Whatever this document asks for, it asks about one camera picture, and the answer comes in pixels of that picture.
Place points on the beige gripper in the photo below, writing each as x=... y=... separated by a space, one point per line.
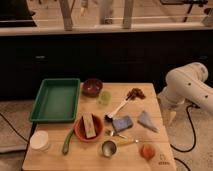
x=168 y=116

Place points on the blue sponge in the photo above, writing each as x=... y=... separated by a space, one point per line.
x=122 y=123

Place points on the white handled brush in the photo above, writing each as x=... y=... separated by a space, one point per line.
x=109 y=117

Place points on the small metal spoon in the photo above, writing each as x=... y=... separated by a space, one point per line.
x=112 y=133

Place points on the brown dried food pile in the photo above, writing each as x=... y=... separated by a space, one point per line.
x=135 y=92

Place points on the orange bowl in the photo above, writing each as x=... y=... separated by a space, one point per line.
x=80 y=130

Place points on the wooden block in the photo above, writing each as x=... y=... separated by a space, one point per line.
x=89 y=126

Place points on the orange fruit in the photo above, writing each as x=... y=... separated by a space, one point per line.
x=147 y=151

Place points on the dark red bowl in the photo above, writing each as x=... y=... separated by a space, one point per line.
x=92 y=87

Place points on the metal measuring cup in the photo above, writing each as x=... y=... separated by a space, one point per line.
x=109 y=147

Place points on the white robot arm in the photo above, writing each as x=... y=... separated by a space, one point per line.
x=185 y=83

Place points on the grey-blue towel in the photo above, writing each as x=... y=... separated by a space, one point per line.
x=145 y=120

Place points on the green plastic cup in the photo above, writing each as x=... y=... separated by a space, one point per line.
x=104 y=98

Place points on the green cucumber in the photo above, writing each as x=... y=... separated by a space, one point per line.
x=65 y=148

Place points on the green plastic tray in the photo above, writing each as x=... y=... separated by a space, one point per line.
x=56 y=101

